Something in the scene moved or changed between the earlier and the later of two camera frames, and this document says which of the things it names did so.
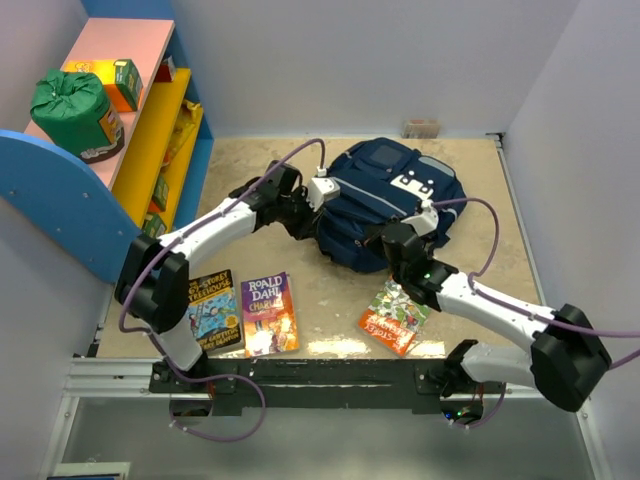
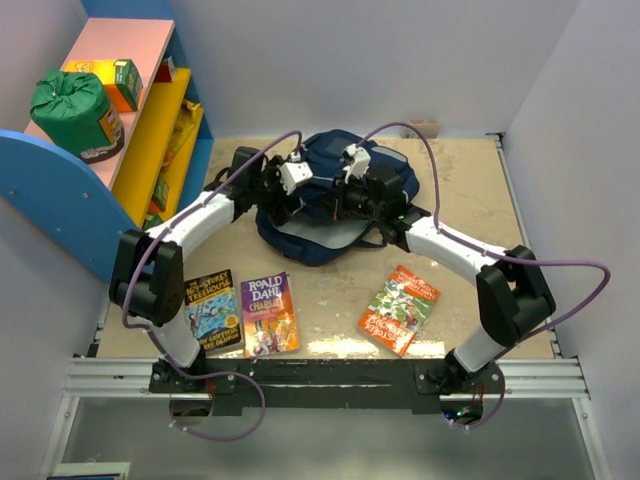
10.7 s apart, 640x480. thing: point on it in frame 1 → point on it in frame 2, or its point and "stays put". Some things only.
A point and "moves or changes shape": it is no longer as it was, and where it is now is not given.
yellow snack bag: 186,123 stays put
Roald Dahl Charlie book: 270,320 stays put
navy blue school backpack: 382,184 moves or changes shape
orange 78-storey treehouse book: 394,319 stays put
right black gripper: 374,239 → 337,194
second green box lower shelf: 154,225 stays put
